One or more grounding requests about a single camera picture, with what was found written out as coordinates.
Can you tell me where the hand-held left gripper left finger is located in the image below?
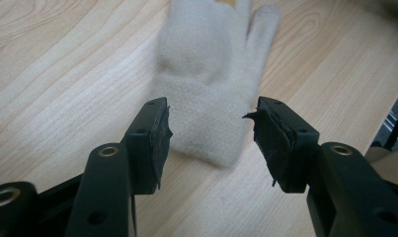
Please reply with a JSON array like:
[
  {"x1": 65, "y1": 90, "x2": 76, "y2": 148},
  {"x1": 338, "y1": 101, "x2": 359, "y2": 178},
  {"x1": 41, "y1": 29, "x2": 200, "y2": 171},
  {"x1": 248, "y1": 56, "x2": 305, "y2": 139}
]
[{"x1": 121, "y1": 97, "x2": 173, "y2": 196}]

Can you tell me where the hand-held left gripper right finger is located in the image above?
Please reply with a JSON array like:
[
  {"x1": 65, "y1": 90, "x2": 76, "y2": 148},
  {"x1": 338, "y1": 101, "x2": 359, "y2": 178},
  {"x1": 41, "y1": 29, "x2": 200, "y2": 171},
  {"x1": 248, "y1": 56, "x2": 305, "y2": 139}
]
[{"x1": 242, "y1": 96, "x2": 320, "y2": 195}]

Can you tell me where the metal floor rail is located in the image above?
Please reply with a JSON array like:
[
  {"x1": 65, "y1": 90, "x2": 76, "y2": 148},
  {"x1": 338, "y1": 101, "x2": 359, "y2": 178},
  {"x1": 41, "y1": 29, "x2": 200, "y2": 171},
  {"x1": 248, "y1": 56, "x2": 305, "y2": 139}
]
[{"x1": 382, "y1": 110, "x2": 398, "y2": 147}]

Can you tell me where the black metal stand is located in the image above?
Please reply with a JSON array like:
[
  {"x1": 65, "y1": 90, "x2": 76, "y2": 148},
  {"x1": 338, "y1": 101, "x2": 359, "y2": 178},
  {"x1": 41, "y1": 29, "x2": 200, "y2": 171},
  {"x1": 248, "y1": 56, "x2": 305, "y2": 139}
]
[{"x1": 383, "y1": 102, "x2": 398, "y2": 150}]

